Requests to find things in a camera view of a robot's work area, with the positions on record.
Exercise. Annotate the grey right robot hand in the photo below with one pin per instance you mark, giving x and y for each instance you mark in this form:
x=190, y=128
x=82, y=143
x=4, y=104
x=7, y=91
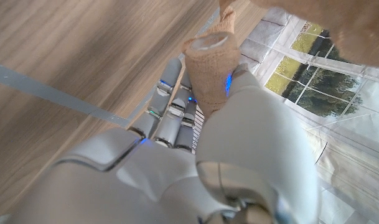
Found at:
x=239, y=155

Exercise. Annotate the beige elastic arm wrap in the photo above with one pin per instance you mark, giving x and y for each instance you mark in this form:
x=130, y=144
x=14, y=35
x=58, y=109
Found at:
x=212, y=65

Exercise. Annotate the printed window backdrop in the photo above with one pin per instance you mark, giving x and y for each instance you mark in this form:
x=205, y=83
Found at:
x=332, y=109

